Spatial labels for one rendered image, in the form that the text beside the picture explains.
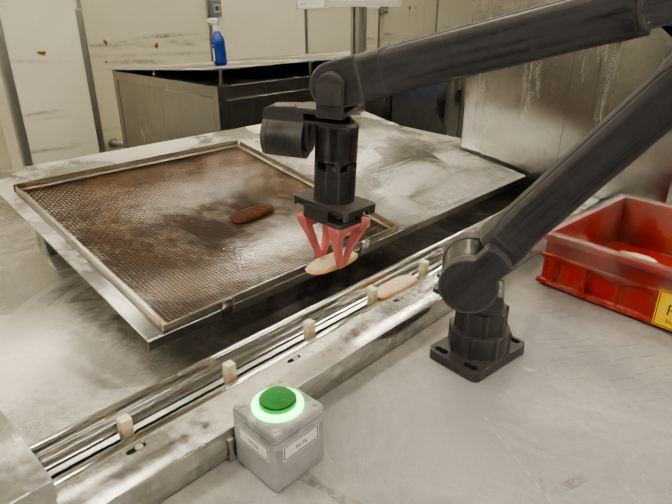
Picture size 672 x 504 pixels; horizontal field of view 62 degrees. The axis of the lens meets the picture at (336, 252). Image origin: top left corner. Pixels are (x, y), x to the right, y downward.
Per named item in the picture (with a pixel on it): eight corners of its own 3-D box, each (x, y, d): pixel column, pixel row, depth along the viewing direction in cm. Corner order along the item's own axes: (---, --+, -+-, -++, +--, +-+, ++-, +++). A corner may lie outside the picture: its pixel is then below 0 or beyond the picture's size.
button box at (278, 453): (275, 524, 58) (270, 441, 54) (230, 483, 63) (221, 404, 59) (330, 479, 64) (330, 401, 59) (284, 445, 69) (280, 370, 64)
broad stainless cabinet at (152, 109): (233, 279, 284) (215, 69, 242) (132, 227, 350) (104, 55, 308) (445, 194, 411) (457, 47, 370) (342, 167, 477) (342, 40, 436)
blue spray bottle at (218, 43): (230, 64, 291) (224, 17, 282) (222, 65, 285) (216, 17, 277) (216, 64, 294) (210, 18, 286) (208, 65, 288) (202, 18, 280)
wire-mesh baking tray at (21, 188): (164, 334, 73) (163, 325, 72) (14, 191, 101) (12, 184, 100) (398, 231, 106) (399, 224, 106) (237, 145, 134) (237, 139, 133)
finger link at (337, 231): (337, 280, 76) (340, 216, 72) (300, 263, 81) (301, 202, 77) (368, 265, 81) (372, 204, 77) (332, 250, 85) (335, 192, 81)
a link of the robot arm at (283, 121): (343, 73, 65) (360, 66, 73) (252, 66, 68) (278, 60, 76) (338, 172, 70) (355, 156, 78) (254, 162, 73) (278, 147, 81)
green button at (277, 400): (276, 427, 56) (275, 415, 56) (251, 409, 59) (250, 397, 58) (304, 408, 59) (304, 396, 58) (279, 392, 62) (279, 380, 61)
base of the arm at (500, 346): (475, 384, 74) (526, 351, 81) (482, 332, 71) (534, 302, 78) (426, 356, 80) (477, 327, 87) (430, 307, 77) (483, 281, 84)
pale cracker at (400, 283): (385, 302, 88) (386, 296, 88) (367, 294, 91) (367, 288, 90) (422, 281, 95) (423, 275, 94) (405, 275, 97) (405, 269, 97)
